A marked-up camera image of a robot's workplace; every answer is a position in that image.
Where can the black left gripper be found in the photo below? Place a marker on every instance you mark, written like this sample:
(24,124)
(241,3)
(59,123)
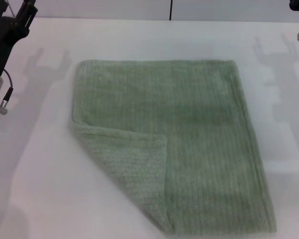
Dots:
(5,37)

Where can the green ribbed towel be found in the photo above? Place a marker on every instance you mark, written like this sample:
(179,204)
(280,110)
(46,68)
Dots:
(177,124)

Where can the thin black vertical pole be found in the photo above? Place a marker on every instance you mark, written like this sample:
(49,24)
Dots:
(171,10)

